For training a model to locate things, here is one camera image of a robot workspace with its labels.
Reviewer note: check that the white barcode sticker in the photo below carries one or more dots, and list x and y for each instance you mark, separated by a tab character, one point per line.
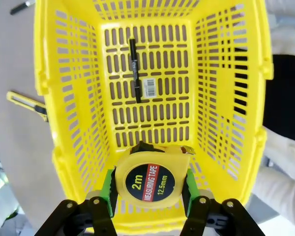
149	87

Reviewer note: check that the yellow measuring tape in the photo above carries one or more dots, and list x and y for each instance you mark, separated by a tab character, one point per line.
150	182

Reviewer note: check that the yellow plastic shopping basket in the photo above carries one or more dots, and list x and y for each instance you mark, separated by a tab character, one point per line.
100	29

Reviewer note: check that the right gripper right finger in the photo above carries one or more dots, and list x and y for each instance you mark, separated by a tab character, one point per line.
190	196

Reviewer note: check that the yellow utility knife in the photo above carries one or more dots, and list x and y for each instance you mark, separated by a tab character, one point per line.
27	103

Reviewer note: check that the person in white cardigan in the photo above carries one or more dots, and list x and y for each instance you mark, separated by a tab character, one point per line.
285	191

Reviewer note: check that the white marker with black cap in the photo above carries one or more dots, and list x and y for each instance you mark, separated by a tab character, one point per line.
22	7

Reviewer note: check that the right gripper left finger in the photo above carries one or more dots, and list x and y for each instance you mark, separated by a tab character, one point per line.
105	196

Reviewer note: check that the black pen with yellow cap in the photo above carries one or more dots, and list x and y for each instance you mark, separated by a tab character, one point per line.
134	68

